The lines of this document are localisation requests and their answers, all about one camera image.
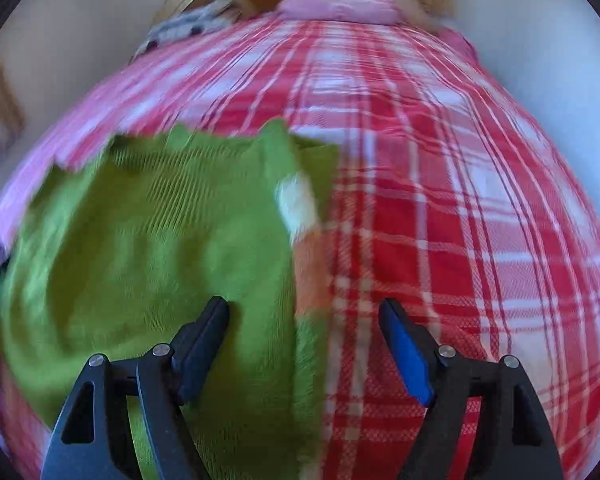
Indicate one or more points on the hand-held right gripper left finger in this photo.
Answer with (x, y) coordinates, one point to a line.
(200, 350)

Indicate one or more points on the green orange striped knit sweater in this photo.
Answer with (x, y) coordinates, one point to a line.
(155, 240)

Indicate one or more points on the red plaid bed sheet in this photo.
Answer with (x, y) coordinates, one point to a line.
(455, 200)

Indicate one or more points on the white dark patterned pillow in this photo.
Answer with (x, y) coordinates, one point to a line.
(192, 22)

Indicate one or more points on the pink blanket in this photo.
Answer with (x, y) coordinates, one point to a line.
(457, 42)

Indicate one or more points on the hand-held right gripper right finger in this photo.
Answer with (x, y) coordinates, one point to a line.
(407, 355)

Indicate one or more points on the pink floral pillow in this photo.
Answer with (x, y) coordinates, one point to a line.
(345, 2)

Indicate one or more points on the narrow orange floral curtain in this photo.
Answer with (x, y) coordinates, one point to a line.
(0, 105)

